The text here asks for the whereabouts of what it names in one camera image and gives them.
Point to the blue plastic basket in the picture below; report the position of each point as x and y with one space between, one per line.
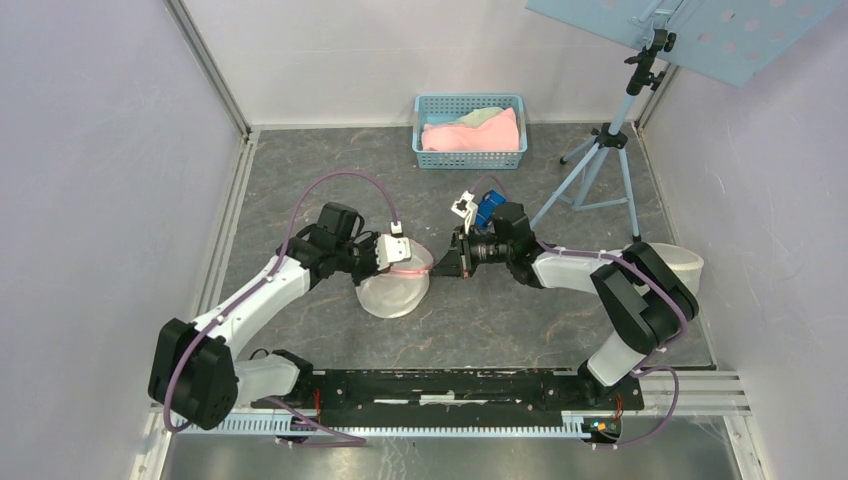
438 109

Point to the light green cloth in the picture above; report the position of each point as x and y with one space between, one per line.
478 117

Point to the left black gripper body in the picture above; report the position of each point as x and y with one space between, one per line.
365 259

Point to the pink cloth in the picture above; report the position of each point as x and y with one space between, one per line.
500 133

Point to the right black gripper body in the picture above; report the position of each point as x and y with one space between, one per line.
469 250

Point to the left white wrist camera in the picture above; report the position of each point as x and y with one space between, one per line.
392 247

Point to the blue tripod stand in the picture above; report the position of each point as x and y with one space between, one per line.
609 137

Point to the white mesh laundry bag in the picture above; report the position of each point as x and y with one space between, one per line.
399 291

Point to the light blue cable rail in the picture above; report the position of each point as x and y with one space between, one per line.
284 424

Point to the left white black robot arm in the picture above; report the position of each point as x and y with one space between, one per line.
195 371

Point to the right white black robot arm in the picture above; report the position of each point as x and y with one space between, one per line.
648 303

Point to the light blue perforated board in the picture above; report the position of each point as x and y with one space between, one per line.
726 40

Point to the blue toy car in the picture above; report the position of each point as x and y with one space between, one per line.
488 203

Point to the white round tub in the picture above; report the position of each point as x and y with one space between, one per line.
686 264

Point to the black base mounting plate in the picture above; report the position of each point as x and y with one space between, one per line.
421 398

